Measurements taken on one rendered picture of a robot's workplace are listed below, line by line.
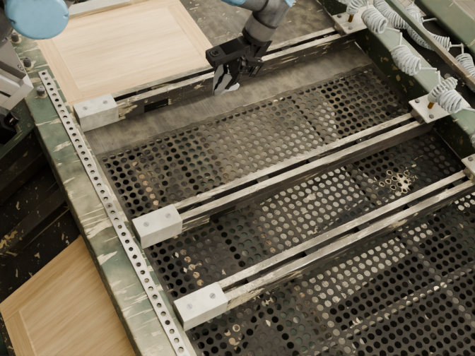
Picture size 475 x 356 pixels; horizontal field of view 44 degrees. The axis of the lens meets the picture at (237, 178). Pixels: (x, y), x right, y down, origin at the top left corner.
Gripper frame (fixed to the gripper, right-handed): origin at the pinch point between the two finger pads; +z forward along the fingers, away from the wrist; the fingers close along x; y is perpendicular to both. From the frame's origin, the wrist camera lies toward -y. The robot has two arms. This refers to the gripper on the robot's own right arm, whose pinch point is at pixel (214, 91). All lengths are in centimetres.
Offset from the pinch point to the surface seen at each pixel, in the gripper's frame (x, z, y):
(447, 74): 5, -9, 126
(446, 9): 27, -27, 130
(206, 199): -17.9, 25.0, 0.8
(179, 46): 47, 20, 25
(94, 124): 24.6, 36.9, -12.4
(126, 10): 72, 25, 17
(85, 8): 76, 29, 3
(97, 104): 27.6, 31.2, -12.0
